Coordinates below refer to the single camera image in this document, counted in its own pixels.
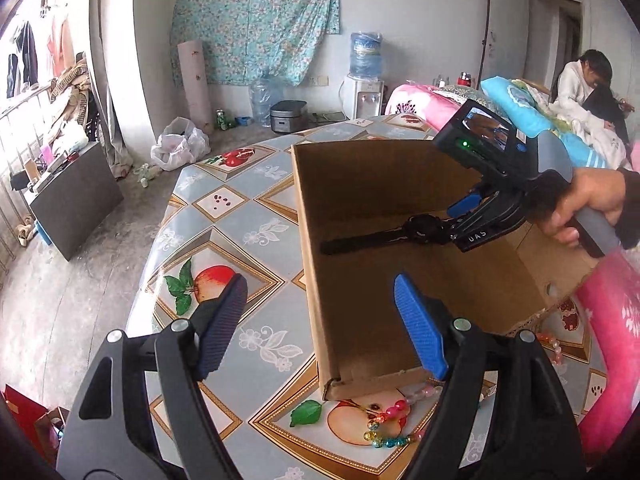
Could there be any orange pink bead bracelet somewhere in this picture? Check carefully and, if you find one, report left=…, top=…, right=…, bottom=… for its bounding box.
left=534, top=329, right=565, bottom=366

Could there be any pink strap smart watch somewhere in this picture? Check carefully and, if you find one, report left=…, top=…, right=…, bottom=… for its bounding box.
left=320, top=214, right=450, bottom=256

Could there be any right hand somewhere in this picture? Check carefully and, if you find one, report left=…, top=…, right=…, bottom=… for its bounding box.
left=537, top=168, right=626, bottom=247

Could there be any blue cartoon quilt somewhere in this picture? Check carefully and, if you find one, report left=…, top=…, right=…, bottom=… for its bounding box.
left=480, top=76, right=614, bottom=169

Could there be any brown cardboard box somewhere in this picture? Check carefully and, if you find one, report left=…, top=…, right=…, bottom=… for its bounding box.
left=292, top=140, right=596, bottom=401

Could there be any seated person in white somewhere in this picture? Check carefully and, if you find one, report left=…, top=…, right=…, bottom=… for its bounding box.
left=551, top=49, right=636, bottom=148

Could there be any red gift bag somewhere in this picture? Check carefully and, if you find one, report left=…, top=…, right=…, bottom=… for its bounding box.
left=2, top=385, right=70, bottom=466

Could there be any pink floral blanket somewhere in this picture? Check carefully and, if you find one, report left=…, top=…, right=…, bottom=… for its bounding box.
left=384, top=83, right=640, bottom=466

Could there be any white water dispenser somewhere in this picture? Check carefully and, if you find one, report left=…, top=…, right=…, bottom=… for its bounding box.
left=338, top=75, right=384, bottom=119

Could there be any blue water jug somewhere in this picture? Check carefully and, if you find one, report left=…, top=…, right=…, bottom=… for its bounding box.
left=349, top=32, right=383, bottom=79

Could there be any grey rice cooker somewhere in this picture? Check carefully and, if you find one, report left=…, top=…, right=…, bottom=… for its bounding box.
left=270, top=100, right=309, bottom=134

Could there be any dark low cabinet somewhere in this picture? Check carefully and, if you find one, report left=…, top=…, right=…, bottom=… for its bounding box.
left=25, top=142, right=124, bottom=261

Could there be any patterned fruit tablecloth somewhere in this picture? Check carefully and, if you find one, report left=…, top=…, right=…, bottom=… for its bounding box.
left=124, top=112, right=609, bottom=480

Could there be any empty clear water bottle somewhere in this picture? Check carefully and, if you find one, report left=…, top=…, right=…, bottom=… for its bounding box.
left=248, top=70, right=284, bottom=128

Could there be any white plastic bag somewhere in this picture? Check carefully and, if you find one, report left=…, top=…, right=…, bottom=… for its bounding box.
left=150, top=117, right=210, bottom=171

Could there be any teal floral hanging cloth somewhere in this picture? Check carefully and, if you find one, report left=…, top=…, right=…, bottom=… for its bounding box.
left=169, top=0, right=341, bottom=86

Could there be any pink rolled mat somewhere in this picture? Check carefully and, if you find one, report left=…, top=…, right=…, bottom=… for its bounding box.
left=178, top=40, right=215, bottom=134

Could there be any multicolour bead bracelet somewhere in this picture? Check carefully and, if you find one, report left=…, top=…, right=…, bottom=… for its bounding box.
left=361, top=382, right=444, bottom=450

